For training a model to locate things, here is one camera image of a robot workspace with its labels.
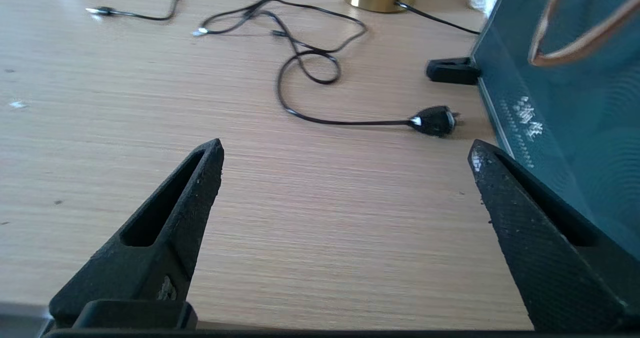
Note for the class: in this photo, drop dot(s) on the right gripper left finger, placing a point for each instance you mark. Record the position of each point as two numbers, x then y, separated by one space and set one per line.
200 203

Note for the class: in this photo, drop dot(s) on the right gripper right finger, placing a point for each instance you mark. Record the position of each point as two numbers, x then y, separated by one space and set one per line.
540 258

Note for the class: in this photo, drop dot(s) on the black plastic clip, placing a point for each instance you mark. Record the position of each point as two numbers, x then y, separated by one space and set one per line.
452 71

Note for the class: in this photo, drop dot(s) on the small silver connector tip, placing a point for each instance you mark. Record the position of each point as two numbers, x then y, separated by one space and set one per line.
200 31

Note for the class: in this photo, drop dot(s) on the small white paper scrap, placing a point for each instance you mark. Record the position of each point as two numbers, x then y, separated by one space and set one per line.
17 104

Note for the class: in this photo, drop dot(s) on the dark framed board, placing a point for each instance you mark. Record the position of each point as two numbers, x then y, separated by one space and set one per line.
575 118

